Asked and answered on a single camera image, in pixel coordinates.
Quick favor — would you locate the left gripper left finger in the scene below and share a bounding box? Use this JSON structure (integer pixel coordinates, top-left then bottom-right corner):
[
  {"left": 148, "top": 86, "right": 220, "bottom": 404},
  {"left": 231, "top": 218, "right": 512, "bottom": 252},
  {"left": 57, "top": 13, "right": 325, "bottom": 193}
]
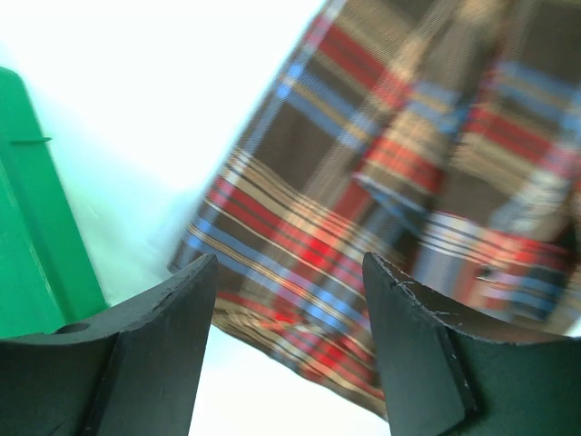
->
[{"left": 1, "top": 254, "right": 218, "bottom": 435}]

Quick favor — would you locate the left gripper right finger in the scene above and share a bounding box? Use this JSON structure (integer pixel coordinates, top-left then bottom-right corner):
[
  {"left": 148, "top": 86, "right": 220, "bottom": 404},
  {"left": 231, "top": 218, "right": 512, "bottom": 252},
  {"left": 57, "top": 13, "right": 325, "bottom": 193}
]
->
[{"left": 362, "top": 253, "right": 580, "bottom": 435}]

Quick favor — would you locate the red plaid long sleeve shirt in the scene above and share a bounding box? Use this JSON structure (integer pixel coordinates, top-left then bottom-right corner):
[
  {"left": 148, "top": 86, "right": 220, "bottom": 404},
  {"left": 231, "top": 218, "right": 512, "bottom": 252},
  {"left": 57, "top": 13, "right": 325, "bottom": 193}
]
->
[{"left": 169, "top": 1, "right": 580, "bottom": 416}]

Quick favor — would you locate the green plastic tray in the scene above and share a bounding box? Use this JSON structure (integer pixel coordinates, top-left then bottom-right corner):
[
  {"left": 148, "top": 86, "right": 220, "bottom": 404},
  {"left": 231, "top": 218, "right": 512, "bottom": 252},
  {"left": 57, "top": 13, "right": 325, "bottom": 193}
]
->
[{"left": 1, "top": 68, "right": 107, "bottom": 338}]

